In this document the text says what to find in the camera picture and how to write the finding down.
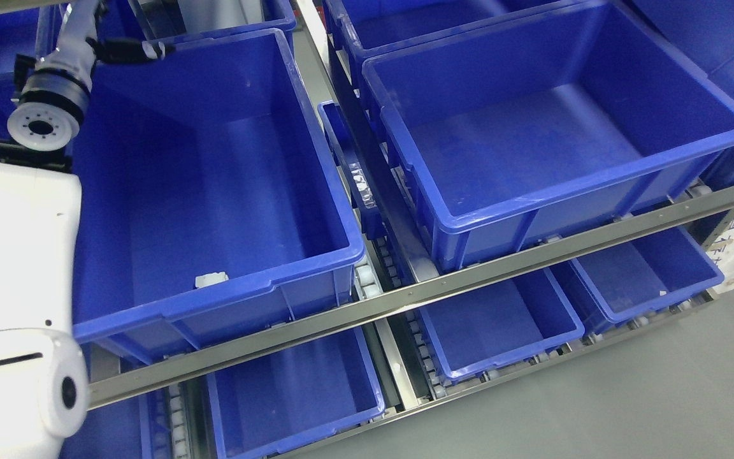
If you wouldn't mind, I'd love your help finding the blue bin upper right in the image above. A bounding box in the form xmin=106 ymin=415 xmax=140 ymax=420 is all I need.
xmin=363 ymin=1 xmax=734 ymax=273

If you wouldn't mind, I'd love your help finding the blue bin lower middle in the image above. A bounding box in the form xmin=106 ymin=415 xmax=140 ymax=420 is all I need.
xmin=415 ymin=268 xmax=585 ymax=383

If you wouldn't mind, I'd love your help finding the blue bin lower right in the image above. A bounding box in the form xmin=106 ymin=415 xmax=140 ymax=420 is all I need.
xmin=550 ymin=227 xmax=725 ymax=334

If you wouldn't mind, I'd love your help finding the blue bin top back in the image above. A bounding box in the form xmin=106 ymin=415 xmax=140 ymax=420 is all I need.
xmin=322 ymin=1 xmax=574 ymax=89

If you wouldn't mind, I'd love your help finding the blue bin lower left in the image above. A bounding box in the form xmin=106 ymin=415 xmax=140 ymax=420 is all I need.
xmin=206 ymin=328 xmax=385 ymax=458

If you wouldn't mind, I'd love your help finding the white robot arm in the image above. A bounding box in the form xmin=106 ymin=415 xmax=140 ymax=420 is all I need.
xmin=0 ymin=1 xmax=174 ymax=458

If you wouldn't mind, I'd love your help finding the blue bin bottom left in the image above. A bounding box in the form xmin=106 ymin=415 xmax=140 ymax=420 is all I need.
xmin=59 ymin=390 xmax=174 ymax=458

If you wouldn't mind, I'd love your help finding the blue bin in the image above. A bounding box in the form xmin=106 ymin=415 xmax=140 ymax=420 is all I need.
xmin=70 ymin=29 xmax=365 ymax=364
xmin=322 ymin=1 xmax=574 ymax=89
xmin=206 ymin=328 xmax=385 ymax=458
xmin=550 ymin=227 xmax=725 ymax=334
xmin=363 ymin=1 xmax=734 ymax=273
xmin=59 ymin=390 xmax=174 ymax=458
xmin=415 ymin=268 xmax=585 ymax=383

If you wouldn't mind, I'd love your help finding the metal shelf rack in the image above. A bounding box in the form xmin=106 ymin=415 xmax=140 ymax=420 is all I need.
xmin=78 ymin=1 xmax=734 ymax=431

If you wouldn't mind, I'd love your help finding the blue bin upper left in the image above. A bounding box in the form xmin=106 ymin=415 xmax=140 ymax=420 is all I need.
xmin=70 ymin=29 xmax=365 ymax=364

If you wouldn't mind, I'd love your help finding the white robotic hand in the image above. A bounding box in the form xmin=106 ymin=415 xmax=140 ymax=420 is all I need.
xmin=36 ymin=1 xmax=176 ymax=77

